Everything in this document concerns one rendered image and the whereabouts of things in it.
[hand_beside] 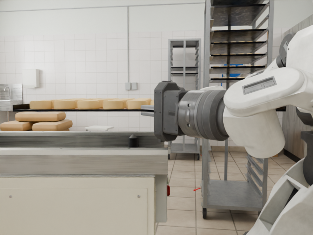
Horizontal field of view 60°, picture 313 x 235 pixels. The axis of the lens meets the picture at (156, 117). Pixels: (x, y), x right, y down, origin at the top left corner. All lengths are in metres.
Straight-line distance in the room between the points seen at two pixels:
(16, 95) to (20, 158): 5.14
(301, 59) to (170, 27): 4.17
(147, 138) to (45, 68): 4.73
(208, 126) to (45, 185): 0.43
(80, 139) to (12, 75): 5.01
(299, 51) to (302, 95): 0.52
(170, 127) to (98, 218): 0.31
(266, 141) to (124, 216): 0.40
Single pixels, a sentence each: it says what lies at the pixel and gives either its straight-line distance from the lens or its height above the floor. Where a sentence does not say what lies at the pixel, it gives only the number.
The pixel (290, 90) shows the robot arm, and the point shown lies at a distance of 0.39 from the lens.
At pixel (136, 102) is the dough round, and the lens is 0.62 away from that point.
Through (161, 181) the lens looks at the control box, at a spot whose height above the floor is 0.81.
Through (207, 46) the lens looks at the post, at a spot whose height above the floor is 1.38.
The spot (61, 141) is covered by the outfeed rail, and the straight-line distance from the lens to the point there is 1.00.
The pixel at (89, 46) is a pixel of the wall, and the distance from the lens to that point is 5.25.
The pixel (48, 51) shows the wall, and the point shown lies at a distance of 5.57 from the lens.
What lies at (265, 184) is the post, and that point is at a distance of 2.29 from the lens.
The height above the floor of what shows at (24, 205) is 0.77.
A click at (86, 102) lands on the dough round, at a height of 1.01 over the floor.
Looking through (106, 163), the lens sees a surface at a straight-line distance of 0.67.
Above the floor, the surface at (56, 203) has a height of 0.77.
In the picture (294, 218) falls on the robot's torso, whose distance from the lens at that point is 0.91.
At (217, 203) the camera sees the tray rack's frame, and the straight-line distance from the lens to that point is 2.34.
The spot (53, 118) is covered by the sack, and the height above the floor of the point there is 0.63.
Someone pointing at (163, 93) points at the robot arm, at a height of 1.04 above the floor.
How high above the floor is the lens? 1.04
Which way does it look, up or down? 5 degrees down
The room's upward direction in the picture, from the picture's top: straight up
